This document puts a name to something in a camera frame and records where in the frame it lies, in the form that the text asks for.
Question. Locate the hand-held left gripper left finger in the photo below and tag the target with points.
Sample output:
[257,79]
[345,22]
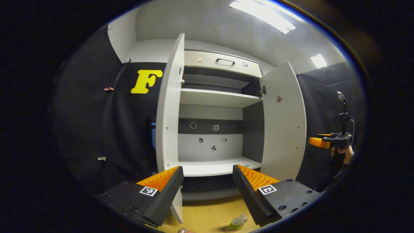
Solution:
[168,197]

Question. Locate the white and grey cabinet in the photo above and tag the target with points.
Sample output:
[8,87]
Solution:
[252,129]

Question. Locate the small ceiling light panel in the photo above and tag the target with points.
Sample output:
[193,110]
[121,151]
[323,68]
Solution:
[319,61]

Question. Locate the white cabinet shelf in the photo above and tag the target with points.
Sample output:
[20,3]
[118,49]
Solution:
[216,97]

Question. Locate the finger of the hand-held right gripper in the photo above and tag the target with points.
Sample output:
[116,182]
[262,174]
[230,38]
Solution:
[325,135]
[318,142]

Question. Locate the green label bottle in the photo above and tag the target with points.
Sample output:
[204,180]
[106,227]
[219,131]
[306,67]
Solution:
[237,221]

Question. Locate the black backdrop cloth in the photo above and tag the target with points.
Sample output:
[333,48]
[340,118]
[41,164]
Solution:
[123,129]
[320,106]

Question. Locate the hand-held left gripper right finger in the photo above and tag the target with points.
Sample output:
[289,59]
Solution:
[247,197]

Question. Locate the large ceiling light panel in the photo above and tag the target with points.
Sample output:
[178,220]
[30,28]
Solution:
[262,14]

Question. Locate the black cloth clip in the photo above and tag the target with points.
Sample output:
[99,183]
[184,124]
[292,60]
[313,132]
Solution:
[127,61]

